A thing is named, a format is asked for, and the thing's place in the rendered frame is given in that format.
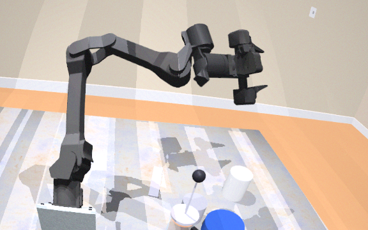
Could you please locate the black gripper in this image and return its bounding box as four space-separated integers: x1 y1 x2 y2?
219 29 268 105

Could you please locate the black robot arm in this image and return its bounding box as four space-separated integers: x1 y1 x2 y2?
49 24 263 208

